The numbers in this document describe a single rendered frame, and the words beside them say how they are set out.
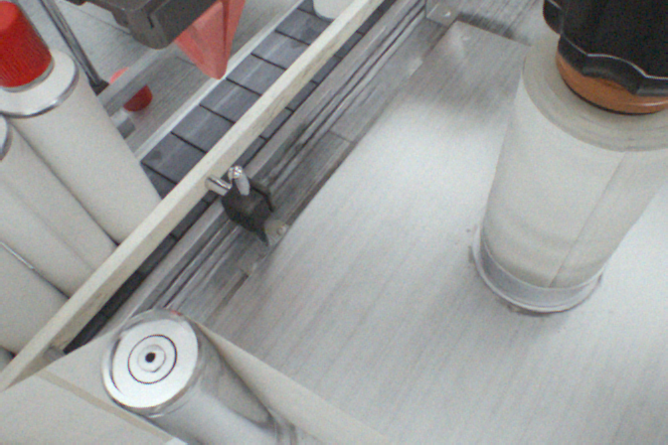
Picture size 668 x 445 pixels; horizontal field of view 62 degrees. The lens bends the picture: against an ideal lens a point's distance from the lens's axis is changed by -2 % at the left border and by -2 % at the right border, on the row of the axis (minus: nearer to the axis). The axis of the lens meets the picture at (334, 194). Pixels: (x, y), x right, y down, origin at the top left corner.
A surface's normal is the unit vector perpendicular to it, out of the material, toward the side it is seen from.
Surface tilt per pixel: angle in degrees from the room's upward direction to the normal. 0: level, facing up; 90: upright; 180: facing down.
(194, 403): 90
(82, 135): 90
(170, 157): 0
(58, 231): 90
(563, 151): 90
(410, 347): 0
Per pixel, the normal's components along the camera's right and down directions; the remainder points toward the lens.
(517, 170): -0.92, 0.37
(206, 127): -0.09, -0.54
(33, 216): 0.69, 0.57
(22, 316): 0.85, 0.39
